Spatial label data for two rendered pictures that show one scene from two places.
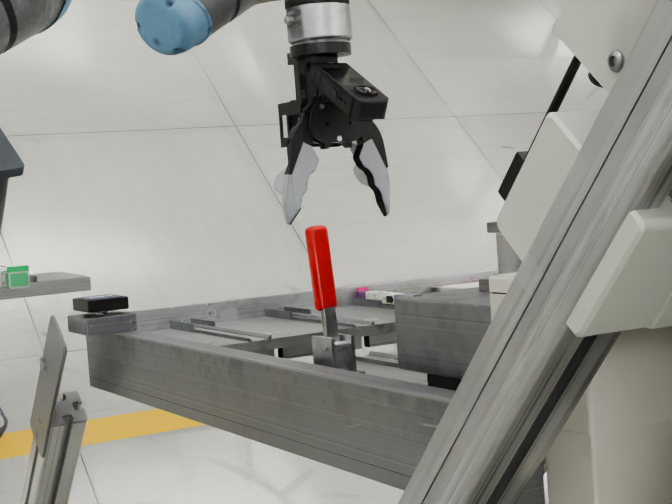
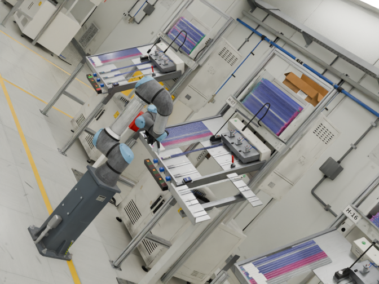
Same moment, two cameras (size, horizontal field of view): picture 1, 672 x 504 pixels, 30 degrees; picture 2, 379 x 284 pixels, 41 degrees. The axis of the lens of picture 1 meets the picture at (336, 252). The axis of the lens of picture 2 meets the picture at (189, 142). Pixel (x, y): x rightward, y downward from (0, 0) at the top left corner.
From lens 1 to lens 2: 370 cm
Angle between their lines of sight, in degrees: 87
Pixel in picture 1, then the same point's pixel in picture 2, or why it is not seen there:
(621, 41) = (285, 138)
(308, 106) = not seen: hidden behind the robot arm
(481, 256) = not seen: outside the picture
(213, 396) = (219, 177)
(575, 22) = (282, 137)
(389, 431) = (252, 168)
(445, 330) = (251, 158)
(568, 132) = (285, 145)
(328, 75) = not seen: hidden behind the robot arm
